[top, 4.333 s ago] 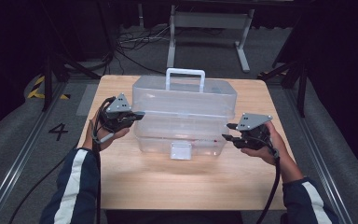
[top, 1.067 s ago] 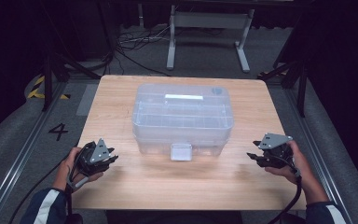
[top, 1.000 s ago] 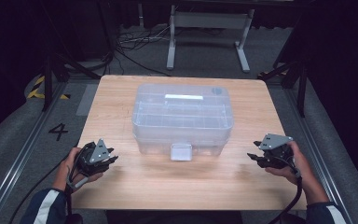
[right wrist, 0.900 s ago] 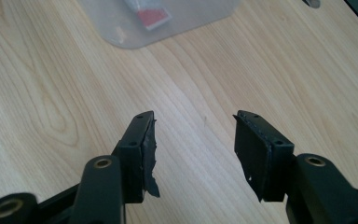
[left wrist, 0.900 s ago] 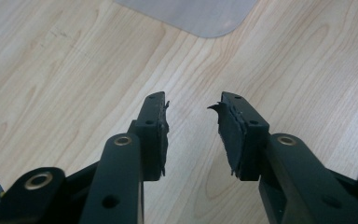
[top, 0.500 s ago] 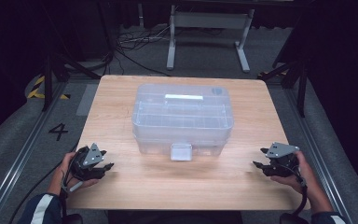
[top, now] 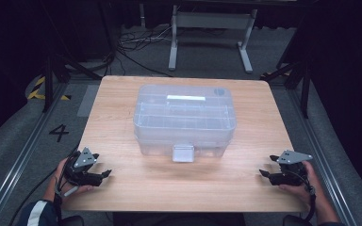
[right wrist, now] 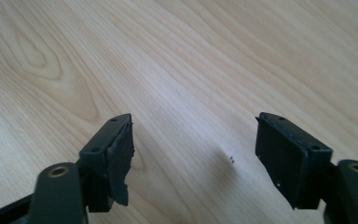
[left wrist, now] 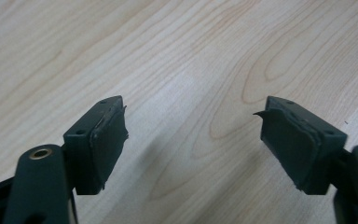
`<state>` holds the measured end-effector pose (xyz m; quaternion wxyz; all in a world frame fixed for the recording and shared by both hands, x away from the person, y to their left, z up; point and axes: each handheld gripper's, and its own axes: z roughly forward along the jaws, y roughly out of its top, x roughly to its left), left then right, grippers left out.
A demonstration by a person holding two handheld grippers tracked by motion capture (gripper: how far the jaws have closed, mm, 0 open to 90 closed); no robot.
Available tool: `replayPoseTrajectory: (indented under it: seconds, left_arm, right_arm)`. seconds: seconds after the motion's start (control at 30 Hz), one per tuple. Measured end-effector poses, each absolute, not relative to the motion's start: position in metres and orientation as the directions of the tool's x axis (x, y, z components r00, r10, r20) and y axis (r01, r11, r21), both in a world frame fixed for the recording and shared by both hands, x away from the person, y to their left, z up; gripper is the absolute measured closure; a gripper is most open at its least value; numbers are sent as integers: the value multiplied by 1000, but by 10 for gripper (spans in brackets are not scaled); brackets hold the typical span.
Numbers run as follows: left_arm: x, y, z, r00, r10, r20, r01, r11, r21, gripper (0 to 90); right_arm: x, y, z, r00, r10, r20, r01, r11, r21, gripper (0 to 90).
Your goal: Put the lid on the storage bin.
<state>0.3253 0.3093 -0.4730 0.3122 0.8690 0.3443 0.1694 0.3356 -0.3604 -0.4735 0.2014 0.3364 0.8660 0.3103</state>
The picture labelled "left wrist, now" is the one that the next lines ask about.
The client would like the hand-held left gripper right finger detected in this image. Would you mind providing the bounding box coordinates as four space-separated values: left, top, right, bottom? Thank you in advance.
253 95 349 196

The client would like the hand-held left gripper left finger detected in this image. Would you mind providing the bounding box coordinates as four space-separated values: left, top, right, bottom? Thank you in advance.
62 95 130 196

